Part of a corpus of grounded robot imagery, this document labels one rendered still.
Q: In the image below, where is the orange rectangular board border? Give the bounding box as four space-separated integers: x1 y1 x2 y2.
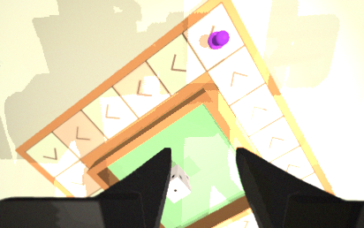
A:
14 0 335 197

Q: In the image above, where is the purple pawn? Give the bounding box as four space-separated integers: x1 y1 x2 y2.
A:
208 30 230 49

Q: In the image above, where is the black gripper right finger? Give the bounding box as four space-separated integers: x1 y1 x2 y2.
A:
235 147 364 228

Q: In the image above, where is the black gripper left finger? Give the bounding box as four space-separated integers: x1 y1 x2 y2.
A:
0 148 172 228

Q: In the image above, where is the white die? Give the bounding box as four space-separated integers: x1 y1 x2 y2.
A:
167 164 191 203

